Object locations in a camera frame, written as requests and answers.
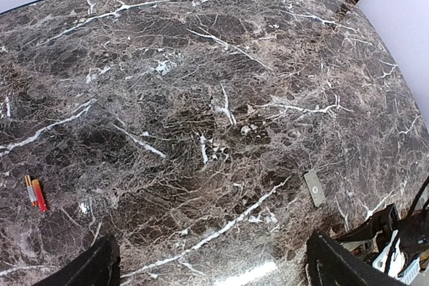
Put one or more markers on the grey battery cover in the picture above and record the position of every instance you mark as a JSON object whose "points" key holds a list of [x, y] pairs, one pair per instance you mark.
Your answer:
{"points": [[315, 188]]}

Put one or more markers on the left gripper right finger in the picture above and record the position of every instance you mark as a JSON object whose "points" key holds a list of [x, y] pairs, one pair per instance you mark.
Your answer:
{"points": [[331, 264]]}

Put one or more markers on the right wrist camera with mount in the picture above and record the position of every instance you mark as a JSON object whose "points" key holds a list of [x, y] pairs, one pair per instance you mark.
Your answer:
{"points": [[393, 261]]}

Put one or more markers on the gold grey AAA battery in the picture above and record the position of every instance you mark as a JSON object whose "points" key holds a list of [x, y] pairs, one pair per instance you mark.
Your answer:
{"points": [[30, 191]]}

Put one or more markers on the red AAA battery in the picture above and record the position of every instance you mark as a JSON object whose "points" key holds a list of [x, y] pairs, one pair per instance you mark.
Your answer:
{"points": [[39, 195]]}

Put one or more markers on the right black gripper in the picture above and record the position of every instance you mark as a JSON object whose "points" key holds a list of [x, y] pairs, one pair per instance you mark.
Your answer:
{"points": [[413, 230]]}

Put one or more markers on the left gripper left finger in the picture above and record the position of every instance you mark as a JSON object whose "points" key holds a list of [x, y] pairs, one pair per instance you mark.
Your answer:
{"points": [[99, 265]]}

